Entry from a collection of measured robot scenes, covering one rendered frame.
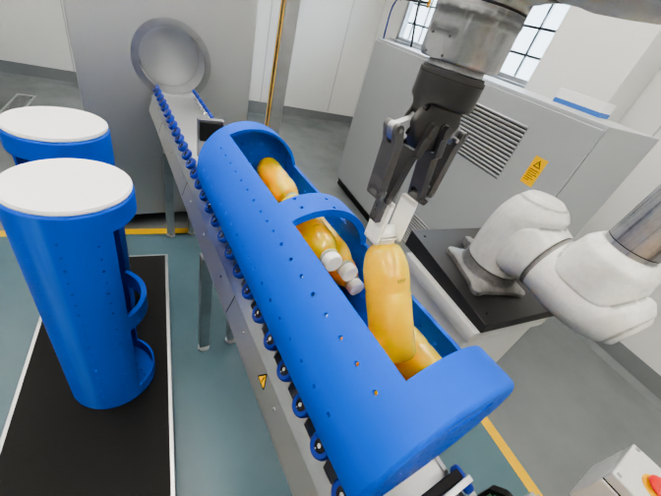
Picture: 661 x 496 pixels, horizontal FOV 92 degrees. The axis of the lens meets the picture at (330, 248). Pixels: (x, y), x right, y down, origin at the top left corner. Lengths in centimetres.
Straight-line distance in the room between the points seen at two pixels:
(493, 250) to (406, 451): 63
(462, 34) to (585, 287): 61
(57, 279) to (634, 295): 130
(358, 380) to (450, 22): 41
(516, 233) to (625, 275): 22
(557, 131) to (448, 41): 164
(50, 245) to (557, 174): 198
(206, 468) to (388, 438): 125
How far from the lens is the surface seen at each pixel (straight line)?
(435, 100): 40
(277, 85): 162
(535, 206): 90
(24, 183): 106
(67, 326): 121
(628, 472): 76
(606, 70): 310
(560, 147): 198
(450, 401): 43
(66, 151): 130
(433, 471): 74
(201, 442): 166
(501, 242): 92
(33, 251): 103
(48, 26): 542
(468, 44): 39
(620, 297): 85
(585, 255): 85
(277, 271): 57
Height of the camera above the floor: 154
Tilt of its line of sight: 35 degrees down
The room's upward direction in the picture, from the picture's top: 18 degrees clockwise
